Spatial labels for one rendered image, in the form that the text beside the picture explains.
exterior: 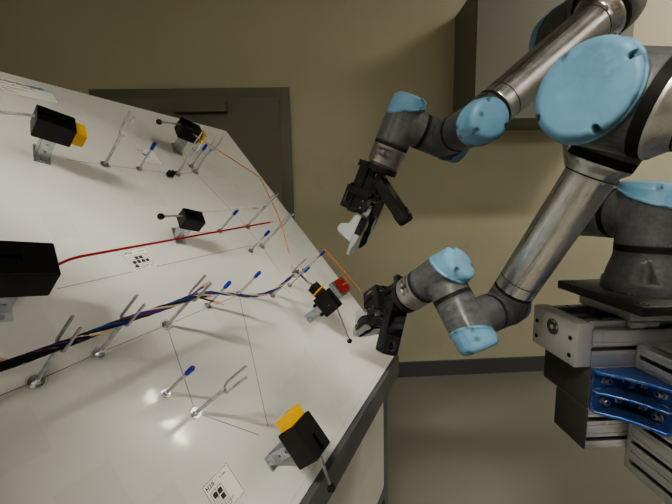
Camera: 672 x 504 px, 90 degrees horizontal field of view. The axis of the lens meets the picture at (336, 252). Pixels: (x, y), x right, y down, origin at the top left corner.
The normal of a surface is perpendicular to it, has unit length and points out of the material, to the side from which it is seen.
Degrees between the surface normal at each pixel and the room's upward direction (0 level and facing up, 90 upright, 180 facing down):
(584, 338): 90
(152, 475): 50
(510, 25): 90
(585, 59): 89
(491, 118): 90
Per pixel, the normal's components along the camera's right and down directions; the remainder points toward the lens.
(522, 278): -0.59, 0.29
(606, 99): -0.88, 0.04
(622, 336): 0.04, 0.14
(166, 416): 0.68, -0.61
